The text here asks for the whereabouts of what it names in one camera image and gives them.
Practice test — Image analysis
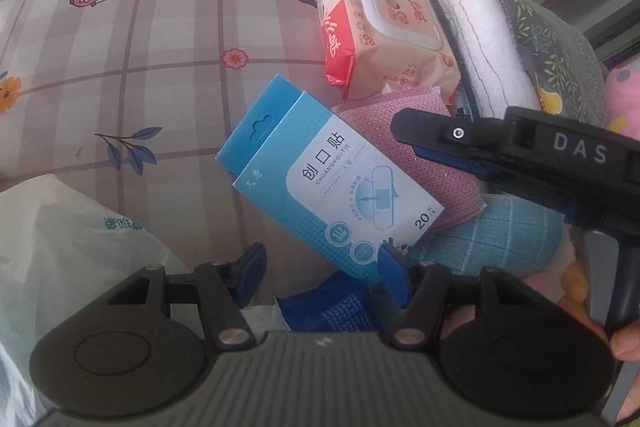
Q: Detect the large knotted white plastic bag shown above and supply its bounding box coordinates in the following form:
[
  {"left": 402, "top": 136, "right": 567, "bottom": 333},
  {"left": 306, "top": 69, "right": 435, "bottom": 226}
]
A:
[{"left": 0, "top": 174, "right": 201, "bottom": 413}]

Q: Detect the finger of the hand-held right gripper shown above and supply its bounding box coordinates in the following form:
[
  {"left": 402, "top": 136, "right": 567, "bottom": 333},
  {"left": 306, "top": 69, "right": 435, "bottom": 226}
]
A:
[
  {"left": 412, "top": 146, "right": 496, "bottom": 180},
  {"left": 391, "top": 108, "right": 507, "bottom": 158}
]

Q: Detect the grey floral blanket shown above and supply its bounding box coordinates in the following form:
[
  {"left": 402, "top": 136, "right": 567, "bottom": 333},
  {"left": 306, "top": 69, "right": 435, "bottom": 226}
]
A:
[{"left": 500, "top": 0, "right": 613, "bottom": 128}]

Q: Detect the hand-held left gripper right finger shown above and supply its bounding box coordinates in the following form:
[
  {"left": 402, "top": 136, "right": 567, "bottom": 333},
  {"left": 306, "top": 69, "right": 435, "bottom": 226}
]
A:
[{"left": 377, "top": 244, "right": 558, "bottom": 350}]

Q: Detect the blue white soft packet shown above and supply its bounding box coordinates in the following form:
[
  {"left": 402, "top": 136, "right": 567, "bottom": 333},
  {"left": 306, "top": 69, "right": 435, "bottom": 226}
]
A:
[{"left": 277, "top": 269, "right": 401, "bottom": 334}]

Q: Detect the person's right hand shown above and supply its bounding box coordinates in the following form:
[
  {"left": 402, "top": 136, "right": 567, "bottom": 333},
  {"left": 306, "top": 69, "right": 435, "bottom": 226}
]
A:
[{"left": 607, "top": 319, "right": 640, "bottom": 425}]

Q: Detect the red wet wipes pack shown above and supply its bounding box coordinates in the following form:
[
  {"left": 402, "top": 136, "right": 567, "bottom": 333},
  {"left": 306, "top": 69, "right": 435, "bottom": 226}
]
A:
[{"left": 309, "top": 0, "right": 462, "bottom": 100}]

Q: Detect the blue band-aid box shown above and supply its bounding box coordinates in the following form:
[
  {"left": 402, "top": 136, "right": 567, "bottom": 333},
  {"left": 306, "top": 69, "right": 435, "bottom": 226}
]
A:
[{"left": 215, "top": 74, "right": 445, "bottom": 285}]

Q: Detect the teal checked cloth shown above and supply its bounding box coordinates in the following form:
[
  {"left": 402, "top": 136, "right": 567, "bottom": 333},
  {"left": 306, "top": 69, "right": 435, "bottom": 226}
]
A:
[{"left": 410, "top": 194, "right": 566, "bottom": 280}]

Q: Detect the pink yellow-patched pillow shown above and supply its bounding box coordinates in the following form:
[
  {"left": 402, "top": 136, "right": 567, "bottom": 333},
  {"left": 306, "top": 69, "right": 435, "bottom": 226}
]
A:
[{"left": 604, "top": 59, "right": 640, "bottom": 142}]

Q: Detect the pink mesh sponge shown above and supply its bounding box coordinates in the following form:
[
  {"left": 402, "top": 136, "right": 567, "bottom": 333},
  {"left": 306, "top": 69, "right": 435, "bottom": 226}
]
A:
[{"left": 332, "top": 87, "right": 487, "bottom": 233}]

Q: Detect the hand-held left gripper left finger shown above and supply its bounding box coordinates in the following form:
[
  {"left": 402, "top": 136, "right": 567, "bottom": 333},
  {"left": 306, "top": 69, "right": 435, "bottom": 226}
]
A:
[{"left": 107, "top": 243, "right": 267, "bottom": 353}]

